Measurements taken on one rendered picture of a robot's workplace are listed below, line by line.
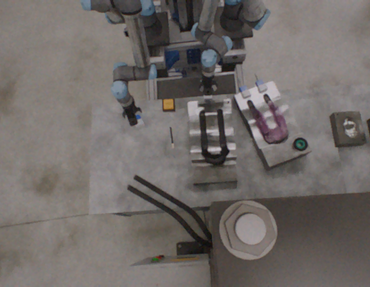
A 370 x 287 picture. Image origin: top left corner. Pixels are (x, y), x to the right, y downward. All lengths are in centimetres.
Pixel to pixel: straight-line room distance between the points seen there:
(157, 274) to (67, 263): 175
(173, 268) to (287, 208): 63
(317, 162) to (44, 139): 230
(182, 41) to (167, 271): 139
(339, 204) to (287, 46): 263
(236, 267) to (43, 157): 260
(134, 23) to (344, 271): 122
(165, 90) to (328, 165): 144
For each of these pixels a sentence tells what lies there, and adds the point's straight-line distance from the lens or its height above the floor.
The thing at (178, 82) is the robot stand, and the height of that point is 21.
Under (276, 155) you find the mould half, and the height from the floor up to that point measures 91.
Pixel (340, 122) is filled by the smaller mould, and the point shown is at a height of 87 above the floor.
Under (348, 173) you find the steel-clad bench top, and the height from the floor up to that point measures 80.
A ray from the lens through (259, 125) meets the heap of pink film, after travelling 188.
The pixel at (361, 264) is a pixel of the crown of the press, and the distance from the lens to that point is 72.
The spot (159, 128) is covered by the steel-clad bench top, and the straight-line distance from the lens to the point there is 199.
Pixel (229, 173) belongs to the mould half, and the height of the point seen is 86.
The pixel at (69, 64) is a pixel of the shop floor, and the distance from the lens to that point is 335.
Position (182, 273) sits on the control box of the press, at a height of 147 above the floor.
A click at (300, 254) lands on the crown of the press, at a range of 69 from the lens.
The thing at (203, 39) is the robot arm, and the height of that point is 125.
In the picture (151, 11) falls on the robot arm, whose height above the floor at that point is 123.
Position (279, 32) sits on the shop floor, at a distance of 331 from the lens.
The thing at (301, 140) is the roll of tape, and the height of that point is 94.
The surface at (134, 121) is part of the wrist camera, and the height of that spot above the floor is 107.
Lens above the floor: 266
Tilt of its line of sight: 75 degrees down
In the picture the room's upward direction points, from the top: 10 degrees counter-clockwise
